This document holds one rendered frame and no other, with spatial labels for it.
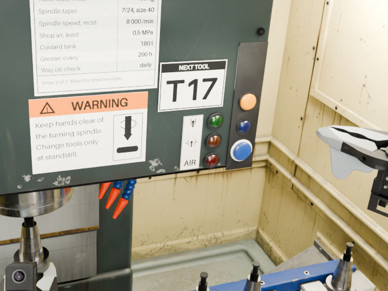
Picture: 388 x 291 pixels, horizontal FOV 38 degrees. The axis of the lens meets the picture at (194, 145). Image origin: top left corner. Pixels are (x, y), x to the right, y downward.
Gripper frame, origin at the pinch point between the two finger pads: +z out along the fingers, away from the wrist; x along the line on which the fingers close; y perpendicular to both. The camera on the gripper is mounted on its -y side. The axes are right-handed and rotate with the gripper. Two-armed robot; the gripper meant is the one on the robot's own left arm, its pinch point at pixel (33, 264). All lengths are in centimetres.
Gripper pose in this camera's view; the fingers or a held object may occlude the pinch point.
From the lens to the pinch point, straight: 113.5
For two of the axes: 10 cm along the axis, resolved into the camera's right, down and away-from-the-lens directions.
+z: -1.1, -4.5, 8.9
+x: 9.9, 0.1, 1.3
